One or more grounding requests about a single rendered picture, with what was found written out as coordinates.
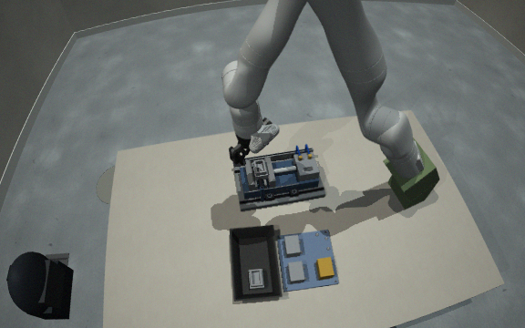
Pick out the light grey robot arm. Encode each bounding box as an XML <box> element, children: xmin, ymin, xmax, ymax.
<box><xmin>222</xmin><ymin>0</ymin><xmax>424</xmax><ymax>179</ymax></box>

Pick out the yellow rectangular block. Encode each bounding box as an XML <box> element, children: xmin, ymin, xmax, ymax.
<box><xmin>316</xmin><ymin>257</ymin><xmax>334</xmax><ymax>280</ymax></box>

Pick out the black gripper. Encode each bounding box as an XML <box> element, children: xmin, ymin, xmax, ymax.
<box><xmin>229</xmin><ymin>118</ymin><xmax>272</xmax><ymax>165</ymax></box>

